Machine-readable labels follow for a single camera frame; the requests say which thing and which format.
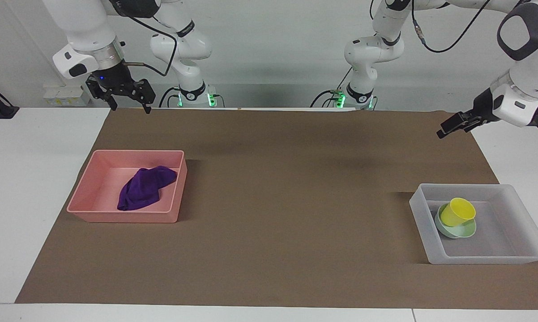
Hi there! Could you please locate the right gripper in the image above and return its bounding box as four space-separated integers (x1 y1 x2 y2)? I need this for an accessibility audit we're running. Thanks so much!
85 62 156 114

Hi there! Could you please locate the black stand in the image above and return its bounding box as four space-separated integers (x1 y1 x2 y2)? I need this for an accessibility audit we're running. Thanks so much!
0 80 20 120

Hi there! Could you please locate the yellow plastic cup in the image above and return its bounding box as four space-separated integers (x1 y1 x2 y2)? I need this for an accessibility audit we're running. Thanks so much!
440 197 477 228

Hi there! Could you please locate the purple cloth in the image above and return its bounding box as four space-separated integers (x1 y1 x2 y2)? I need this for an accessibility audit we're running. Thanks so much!
117 165 179 212

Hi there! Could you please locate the pink plastic box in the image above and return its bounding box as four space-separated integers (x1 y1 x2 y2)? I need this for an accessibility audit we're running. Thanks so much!
67 150 188 223

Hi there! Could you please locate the translucent white plastic box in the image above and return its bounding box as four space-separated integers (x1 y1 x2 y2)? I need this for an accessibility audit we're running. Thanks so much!
409 183 538 265

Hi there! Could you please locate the white wall socket strip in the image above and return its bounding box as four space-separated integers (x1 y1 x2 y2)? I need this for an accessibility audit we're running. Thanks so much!
43 86 92 107

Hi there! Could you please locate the black cable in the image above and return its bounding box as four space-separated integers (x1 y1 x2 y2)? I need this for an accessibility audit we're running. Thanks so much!
310 66 354 108
411 0 494 54
158 86 183 108
109 0 179 77

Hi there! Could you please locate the light green bowl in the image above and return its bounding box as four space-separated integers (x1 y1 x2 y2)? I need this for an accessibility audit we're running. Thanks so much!
434 203 478 239

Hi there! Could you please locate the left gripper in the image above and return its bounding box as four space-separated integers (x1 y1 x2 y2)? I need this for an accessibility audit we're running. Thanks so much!
472 88 495 123

